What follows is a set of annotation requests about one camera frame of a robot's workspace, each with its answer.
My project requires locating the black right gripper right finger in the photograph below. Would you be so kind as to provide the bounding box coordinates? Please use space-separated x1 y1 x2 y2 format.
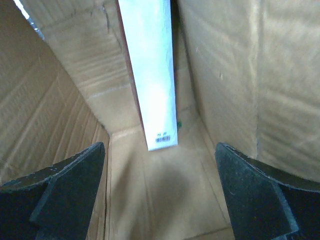
215 142 320 240

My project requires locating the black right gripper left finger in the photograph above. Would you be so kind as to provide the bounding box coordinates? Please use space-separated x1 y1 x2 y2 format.
0 142 105 240

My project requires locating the brown cardboard express box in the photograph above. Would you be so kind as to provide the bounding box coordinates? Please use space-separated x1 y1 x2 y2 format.
0 0 320 240

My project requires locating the white box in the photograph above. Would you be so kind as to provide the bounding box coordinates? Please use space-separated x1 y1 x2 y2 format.
119 0 178 151

